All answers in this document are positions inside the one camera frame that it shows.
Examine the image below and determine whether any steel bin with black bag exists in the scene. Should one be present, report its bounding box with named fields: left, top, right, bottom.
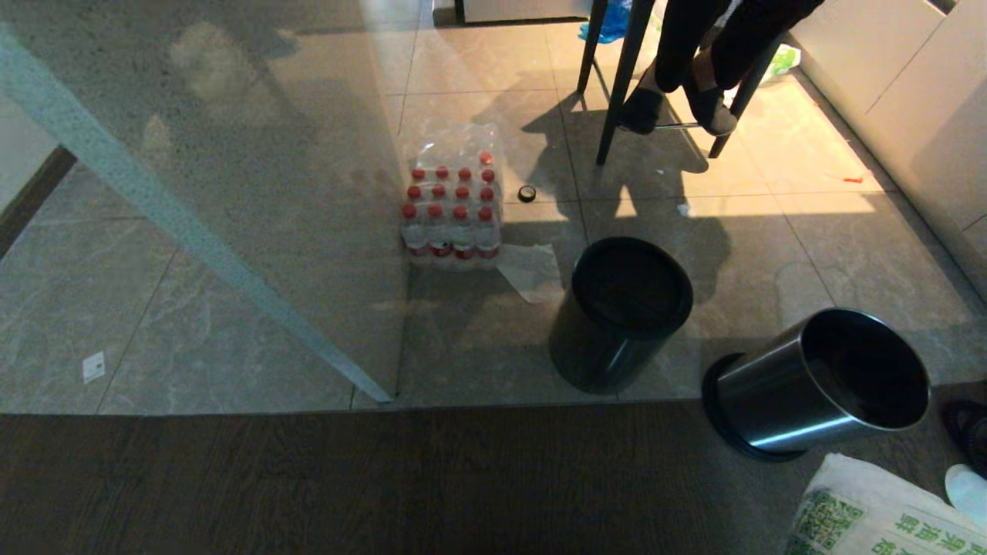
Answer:
left=548, top=237, right=694, bottom=395

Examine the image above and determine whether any blue plastic bag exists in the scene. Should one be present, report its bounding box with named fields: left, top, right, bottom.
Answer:
left=580, top=0, right=655, bottom=44

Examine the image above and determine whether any tipped empty steel bin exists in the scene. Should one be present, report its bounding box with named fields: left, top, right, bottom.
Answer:
left=701, top=308, right=931, bottom=463

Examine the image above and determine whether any white and green plastic bag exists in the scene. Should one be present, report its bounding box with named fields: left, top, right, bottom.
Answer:
left=759, top=44, right=803, bottom=86

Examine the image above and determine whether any crumpled clear plastic sheet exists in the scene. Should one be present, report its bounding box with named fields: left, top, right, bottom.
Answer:
left=496, top=244, right=566, bottom=304

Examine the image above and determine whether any shrink-wrapped pack of water bottles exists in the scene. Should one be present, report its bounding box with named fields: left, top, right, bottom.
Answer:
left=399, top=123, right=504, bottom=270

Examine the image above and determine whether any person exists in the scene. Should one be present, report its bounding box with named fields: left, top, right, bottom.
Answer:
left=618, top=0, right=824, bottom=137

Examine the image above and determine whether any white printed sack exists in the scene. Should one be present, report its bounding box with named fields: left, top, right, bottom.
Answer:
left=780, top=453, right=987, bottom=555

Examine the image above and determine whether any white cabinet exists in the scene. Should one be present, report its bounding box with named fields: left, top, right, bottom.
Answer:
left=786, top=0, right=987, bottom=301

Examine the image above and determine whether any black shoe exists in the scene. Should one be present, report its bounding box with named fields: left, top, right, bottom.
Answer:
left=942, top=399, right=987, bottom=479

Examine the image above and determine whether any white shoe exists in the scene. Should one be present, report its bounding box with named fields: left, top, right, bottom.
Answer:
left=945, top=463, right=987, bottom=530

